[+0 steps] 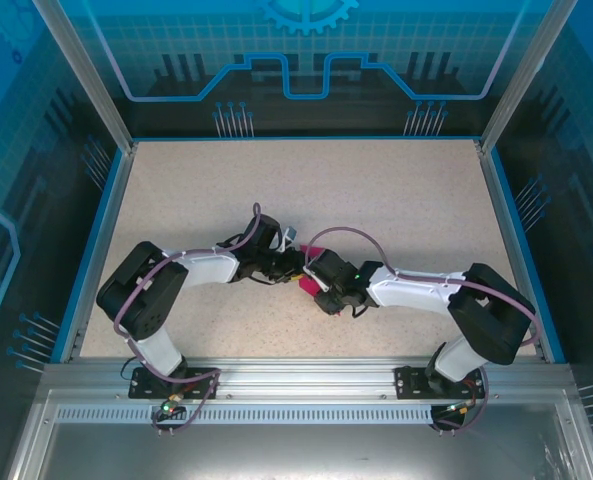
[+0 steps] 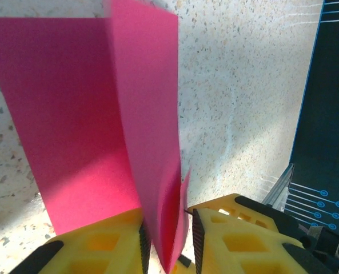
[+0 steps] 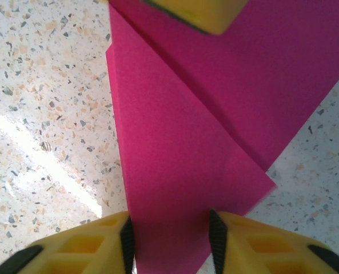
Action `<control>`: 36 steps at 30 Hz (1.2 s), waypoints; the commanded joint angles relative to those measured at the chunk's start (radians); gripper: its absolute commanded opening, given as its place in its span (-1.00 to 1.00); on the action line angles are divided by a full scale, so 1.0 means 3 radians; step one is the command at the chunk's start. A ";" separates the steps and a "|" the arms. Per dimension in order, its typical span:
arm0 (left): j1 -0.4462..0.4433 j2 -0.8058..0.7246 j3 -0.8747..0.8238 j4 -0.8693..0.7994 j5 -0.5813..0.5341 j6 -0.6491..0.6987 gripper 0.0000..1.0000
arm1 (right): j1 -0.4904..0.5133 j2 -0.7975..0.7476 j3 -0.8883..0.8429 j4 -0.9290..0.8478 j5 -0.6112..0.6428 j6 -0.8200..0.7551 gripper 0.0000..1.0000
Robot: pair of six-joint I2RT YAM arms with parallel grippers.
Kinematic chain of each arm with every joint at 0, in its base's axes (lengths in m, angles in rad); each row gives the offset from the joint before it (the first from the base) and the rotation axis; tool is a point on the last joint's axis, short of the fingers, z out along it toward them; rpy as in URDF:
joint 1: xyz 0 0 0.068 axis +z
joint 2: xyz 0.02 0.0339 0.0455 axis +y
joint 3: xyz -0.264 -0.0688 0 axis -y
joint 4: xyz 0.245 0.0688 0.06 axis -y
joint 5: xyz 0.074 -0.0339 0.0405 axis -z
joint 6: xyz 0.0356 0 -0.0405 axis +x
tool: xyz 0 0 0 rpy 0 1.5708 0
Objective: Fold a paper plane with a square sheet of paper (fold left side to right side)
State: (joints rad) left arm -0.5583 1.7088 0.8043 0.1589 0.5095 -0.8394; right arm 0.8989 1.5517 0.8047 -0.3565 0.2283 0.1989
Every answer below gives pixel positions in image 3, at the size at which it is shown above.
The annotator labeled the pink paper sheet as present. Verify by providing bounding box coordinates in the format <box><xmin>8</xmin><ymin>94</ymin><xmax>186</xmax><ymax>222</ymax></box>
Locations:
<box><xmin>105</xmin><ymin>0</ymin><xmax>339</xmax><ymax>274</ymax></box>

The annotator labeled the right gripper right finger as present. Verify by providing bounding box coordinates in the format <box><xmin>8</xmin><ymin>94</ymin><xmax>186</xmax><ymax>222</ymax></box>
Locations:
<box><xmin>208</xmin><ymin>209</ymin><xmax>339</xmax><ymax>274</ymax></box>

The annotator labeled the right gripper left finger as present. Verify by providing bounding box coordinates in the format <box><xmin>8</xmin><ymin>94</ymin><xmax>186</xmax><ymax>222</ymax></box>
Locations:
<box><xmin>0</xmin><ymin>210</ymin><xmax>136</xmax><ymax>274</ymax></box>

